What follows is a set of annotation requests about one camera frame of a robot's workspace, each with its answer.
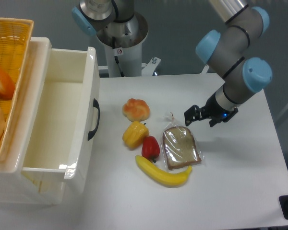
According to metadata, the toast slice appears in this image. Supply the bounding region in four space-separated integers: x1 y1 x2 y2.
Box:
161 113 204 170

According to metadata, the red bell pepper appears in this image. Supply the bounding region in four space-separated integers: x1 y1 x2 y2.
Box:
142 136 160 163

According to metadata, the yellow bell pepper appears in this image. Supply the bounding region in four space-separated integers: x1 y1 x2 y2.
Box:
122 121 149 149

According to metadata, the orange glazed bread roll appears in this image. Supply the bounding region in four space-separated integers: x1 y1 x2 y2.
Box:
122 98 150 122

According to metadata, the yellow wicker basket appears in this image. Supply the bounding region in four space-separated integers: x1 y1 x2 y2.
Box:
0 17 34 161

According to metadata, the white open drawer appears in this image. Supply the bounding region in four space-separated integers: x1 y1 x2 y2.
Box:
23 47 100 194

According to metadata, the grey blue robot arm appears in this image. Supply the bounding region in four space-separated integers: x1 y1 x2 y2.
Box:
72 0 273 126

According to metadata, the white pedestal base bracket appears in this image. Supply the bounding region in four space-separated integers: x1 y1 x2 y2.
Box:
97 57 162 78

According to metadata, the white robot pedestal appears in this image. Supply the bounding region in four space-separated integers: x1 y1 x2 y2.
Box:
96 12 148 78

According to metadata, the yellow banana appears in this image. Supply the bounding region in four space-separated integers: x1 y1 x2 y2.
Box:
135 155 192 187

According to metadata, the black cable on pedestal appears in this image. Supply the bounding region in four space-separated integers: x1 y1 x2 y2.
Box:
111 35 125 78

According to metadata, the black drawer handle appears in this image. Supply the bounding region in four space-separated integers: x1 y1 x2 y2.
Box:
87 98 100 141

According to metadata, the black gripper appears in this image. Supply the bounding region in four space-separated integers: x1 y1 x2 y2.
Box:
184 93 238 127

